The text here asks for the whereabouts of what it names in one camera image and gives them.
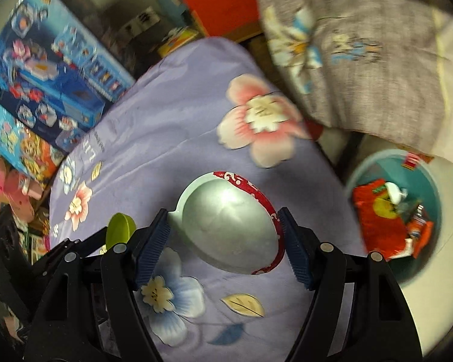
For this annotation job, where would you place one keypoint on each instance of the lime green cup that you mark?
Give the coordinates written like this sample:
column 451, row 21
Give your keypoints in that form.
column 119, row 228

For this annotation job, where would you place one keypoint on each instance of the teal plastic bin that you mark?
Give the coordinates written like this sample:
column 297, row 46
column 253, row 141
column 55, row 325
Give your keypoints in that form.
column 432, row 194

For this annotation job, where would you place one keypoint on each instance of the large blue toy box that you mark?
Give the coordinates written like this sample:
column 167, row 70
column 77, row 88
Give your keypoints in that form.
column 53, row 64

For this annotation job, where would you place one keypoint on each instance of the cartoon dog toy box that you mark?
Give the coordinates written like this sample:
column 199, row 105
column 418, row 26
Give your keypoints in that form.
column 22, row 147

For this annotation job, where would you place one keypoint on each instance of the red yellow snack bag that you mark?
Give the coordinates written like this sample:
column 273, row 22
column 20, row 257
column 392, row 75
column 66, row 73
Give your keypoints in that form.
column 377, row 226

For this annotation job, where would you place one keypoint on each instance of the purple floral tablecloth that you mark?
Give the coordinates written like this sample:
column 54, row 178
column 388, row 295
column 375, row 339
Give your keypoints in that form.
column 173, row 120

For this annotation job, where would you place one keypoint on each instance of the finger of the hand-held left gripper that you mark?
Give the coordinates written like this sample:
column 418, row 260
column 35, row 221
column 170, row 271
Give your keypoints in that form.
column 87, row 240

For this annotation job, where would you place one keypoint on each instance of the pink toy package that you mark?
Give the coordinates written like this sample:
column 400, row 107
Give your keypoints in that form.
column 11, row 188

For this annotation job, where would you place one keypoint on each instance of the red cardboard box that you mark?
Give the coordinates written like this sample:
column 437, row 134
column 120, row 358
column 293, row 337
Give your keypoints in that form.
column 219, row 0

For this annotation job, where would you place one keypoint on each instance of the grey floral bed sheet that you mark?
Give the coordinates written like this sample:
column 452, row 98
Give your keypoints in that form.
column 381, row 83

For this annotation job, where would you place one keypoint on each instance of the red plastic stool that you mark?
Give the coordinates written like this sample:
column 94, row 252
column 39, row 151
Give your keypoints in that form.
column 316, row 131

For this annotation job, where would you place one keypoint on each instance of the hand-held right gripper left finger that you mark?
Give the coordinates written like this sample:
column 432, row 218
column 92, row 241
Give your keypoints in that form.
column 151, row 249

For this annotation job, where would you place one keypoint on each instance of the yellow book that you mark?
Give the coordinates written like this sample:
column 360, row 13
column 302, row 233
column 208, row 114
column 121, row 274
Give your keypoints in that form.
column 177, row 39

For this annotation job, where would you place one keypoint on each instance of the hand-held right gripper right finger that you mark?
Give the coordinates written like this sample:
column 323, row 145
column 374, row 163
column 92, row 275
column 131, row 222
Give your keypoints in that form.
column 294, row 249

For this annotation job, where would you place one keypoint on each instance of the white wall socket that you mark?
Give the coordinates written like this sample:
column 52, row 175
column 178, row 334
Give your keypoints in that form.
column 148, row 17
column 132, row 26

